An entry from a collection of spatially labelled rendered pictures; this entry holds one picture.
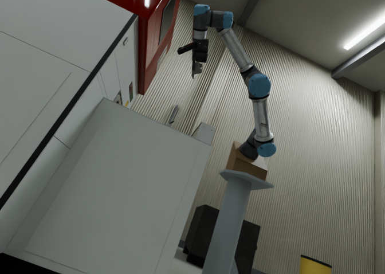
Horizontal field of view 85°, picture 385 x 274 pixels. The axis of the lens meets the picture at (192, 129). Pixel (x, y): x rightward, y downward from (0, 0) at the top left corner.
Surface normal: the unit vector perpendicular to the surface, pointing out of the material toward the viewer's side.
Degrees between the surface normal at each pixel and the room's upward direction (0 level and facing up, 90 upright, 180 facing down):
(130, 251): 90
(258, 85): 133
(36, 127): 90
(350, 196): 90
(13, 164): 90
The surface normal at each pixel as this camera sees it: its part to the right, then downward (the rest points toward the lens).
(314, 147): 0.23, -0.33
